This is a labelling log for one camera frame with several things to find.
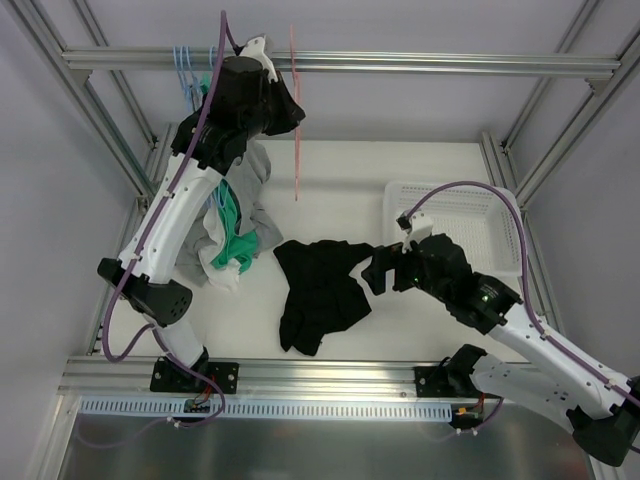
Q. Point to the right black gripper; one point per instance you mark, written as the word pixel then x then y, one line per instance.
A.
pixel 396 267

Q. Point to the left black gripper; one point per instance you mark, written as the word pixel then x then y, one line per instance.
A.
pixel 282 111

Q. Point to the black tank top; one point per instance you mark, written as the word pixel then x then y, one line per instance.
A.
pixel 323 297

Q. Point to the grey tank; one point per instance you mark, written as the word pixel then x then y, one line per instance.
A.
pixel 246 177
pixel 188 263

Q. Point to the pink wire hanger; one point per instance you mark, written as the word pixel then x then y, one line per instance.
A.
pixel 296 97

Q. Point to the green tank top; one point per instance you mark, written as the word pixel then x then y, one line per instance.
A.
pixel 237 247

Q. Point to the blue hanger of green top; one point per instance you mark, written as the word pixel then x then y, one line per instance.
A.
pixel 208 80

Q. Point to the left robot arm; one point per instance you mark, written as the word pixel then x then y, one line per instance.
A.
pixel 246 98

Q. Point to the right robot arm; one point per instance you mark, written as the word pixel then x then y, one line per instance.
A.
pixel 597 406

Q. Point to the blue hanger of white top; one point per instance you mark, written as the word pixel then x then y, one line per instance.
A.
pixel 190 80

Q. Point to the blue hanger of grey top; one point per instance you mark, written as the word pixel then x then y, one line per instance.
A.
pixel 178 59

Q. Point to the white tank top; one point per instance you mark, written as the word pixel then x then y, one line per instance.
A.
pixel 221 271

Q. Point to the white plastic basket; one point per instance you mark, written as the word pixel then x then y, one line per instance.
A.
pixel 474 218

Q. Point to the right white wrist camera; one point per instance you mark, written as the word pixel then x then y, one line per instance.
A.
pixel 416 227

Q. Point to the aluminium hanging rail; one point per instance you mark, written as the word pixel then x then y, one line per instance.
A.
pixel 555 65

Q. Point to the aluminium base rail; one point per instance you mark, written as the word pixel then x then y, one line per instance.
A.
pixel 262 378

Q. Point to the white slotted cable duct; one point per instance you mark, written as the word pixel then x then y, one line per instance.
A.
pixel 262 408

